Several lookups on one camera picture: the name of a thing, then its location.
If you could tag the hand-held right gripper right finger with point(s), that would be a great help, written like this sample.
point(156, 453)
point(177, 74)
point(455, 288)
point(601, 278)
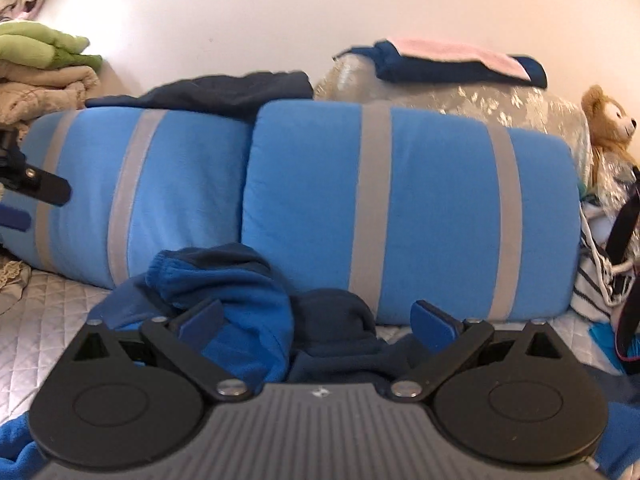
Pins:
point(431, 325)

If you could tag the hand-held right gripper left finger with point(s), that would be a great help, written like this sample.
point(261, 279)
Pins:
point(200, 322)

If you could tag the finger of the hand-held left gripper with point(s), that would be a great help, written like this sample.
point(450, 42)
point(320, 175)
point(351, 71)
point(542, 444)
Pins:
point(42, 185)
point(12, 219)

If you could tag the blue and navy fleece jacket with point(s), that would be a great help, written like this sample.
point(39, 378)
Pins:
point(250, 310)

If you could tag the beige lace cloth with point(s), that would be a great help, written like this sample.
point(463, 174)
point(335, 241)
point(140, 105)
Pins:
point(12, 280)

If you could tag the beige blanket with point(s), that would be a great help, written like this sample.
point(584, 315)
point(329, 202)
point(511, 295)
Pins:
point(45, 90)

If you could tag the white quilted bed cover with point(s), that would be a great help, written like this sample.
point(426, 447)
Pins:
point(45, 330)

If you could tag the blue pillow with grey stripes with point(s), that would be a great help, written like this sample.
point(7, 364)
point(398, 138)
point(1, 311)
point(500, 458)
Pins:
point(430, 200)
point(185, 195)

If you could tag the green cloth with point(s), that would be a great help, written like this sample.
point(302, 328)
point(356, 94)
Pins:
point(40, 45)

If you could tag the striped tote bag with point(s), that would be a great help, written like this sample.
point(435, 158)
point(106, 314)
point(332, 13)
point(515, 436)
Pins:
point(592, 285)

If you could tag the turquoise cloth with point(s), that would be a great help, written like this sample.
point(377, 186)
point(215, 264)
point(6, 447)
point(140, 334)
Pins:
point(600, 337)

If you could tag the dark navy garment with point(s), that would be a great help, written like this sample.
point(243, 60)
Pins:
point(220, 90)

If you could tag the silver floral bundle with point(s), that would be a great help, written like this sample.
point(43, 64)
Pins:
point(480, 105)

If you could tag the clear plastic bag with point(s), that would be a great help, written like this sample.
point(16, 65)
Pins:
point(617, 182)

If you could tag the navy and pink folded cloth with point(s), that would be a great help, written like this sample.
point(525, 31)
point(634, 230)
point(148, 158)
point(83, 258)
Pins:
point(440, 62)

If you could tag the brown teddy bear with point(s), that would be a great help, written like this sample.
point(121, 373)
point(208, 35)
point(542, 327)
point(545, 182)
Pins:
point(607, 120)

